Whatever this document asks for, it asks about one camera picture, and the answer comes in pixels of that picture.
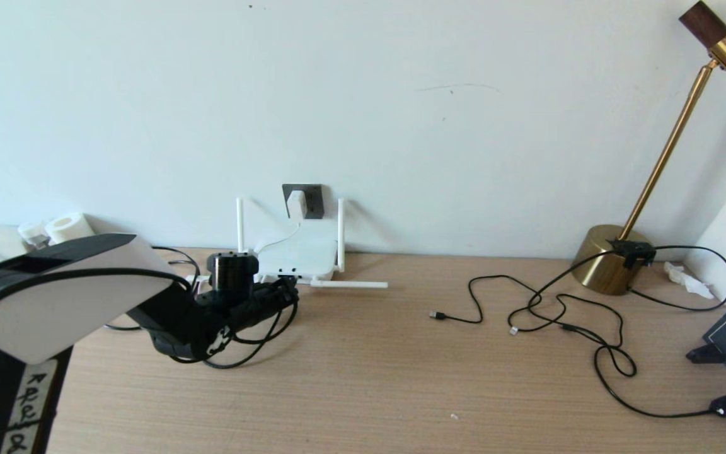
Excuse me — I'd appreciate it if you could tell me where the white wifi router with antennas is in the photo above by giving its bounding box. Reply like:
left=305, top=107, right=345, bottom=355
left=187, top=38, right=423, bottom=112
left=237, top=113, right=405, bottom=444
left=237, top=197, right=389, bottom=289

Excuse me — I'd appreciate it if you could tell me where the white power adapter block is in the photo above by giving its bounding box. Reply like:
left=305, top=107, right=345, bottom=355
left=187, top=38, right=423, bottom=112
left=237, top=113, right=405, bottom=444
left=287, top=190, right=309, bottom=221

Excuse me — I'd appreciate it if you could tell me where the black ethernet cable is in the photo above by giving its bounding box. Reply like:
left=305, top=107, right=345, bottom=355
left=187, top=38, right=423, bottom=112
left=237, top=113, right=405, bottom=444
left=103, top=246, right=299, bottom=370

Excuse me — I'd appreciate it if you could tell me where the white toilet paper roll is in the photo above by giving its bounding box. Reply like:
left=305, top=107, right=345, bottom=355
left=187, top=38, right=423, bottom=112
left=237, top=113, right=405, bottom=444
left=45, top=212, right=96, bottom=243

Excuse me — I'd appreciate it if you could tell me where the small clear plastic jar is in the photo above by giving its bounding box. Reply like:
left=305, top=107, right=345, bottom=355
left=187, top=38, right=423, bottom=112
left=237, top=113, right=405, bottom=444
left=18, top=221, right=52, bottom=248

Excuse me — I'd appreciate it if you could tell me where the brass desk lamp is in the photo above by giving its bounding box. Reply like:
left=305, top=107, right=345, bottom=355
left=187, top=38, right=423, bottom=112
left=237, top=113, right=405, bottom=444
left=572, top=0, right=726, bottom=296

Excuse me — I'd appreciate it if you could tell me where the crumpled white tissue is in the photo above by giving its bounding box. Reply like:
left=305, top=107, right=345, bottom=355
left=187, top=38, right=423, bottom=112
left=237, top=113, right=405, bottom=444
left=664, top=261, right=715, bottom=299

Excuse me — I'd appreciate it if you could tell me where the black plastic clip stand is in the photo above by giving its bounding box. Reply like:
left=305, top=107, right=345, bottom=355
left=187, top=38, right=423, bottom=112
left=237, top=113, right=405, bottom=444
left=686, top=343, right=726, bottom=363

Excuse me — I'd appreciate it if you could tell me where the grey wall power socket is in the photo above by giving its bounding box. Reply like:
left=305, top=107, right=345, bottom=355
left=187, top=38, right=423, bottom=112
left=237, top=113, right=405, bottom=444
left=282, top=183, right=325, bottom=219

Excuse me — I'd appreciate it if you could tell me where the black USB cable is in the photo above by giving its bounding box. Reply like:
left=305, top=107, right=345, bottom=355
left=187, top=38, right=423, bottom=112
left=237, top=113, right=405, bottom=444
left=430, top=274, right=639, bottom=378

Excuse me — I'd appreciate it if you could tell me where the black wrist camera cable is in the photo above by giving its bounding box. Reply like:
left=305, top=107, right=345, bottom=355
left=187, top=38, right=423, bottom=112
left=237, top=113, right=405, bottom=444
left=0, top=267, right=288, bottom=351

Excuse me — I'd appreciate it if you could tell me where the black cable with silver connector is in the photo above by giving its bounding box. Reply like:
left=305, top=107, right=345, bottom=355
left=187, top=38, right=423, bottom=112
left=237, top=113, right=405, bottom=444
left=509, top=292, right=623, bottom=349

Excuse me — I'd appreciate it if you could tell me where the black inline cord switch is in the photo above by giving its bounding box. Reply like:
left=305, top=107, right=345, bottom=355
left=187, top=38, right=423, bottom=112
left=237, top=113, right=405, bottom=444
left=611, top=239, right=658, bottom=269

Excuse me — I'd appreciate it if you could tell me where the short black lamp cord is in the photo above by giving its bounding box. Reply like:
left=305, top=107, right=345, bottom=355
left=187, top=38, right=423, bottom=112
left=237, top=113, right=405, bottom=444
left=628, top=244, right=726, bottom=311

